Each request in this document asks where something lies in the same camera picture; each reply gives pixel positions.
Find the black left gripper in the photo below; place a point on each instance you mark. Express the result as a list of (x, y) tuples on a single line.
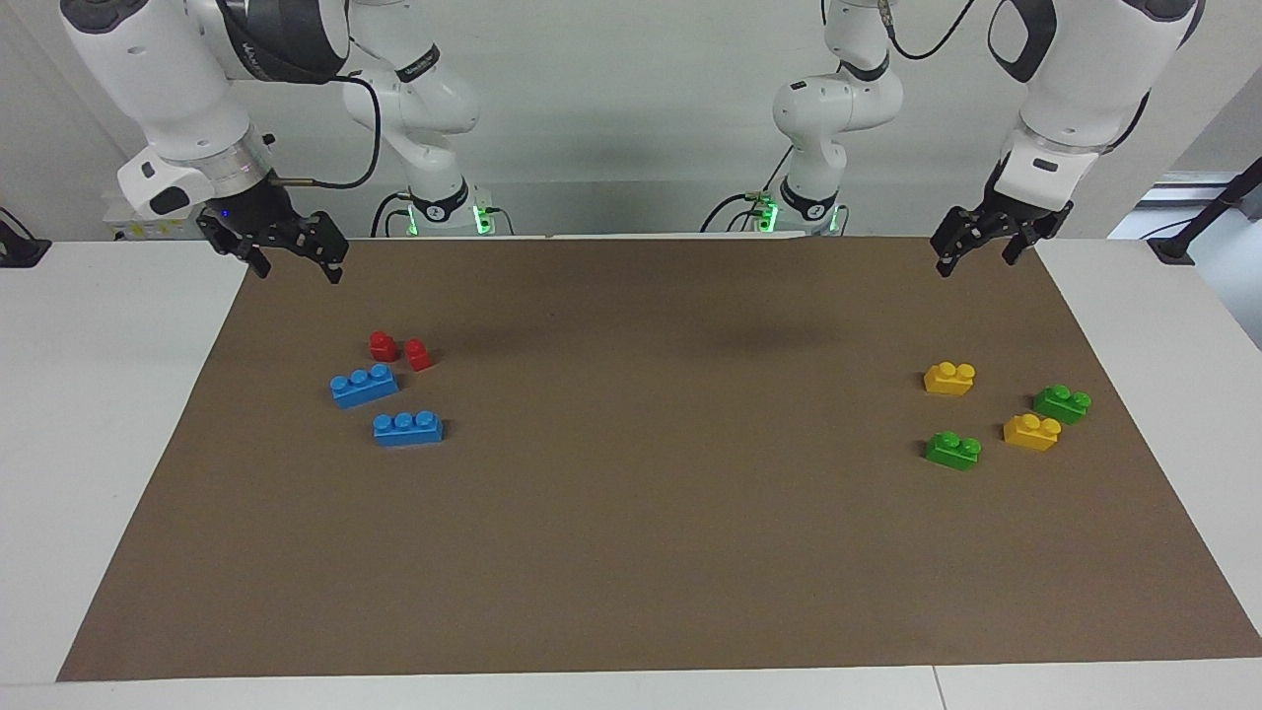
[(996, 222)]

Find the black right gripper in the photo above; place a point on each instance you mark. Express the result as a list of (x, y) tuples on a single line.
[(271, 229)]

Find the blue three-stud toy block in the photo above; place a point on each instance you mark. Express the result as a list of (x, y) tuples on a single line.
[(365, 388), (407, 431)]

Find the green two-stud toy block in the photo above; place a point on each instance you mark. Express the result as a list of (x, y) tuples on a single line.
[(1061, 404), (951, 452)]

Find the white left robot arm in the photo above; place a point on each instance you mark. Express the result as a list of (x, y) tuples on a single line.
[(1085, 79)]

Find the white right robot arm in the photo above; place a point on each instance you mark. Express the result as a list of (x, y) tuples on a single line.
[(168, 79)]

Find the red one-stud toy block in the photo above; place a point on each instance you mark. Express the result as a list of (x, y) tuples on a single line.
[(383, 346), (419, 355)]

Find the yellow two-stud toy block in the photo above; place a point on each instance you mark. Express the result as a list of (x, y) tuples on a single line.
[(948, 380), (1030, 434)]

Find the white box with yellow label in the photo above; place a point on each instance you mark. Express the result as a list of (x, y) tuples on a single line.
[(123, 229)]

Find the brown table mat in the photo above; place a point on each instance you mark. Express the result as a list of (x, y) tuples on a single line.
[(631, 552)]

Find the black camera stand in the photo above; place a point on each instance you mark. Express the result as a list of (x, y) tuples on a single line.
[(1208, 207)]

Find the black clamp mount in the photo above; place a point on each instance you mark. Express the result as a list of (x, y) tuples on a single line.
[(20, 251)]

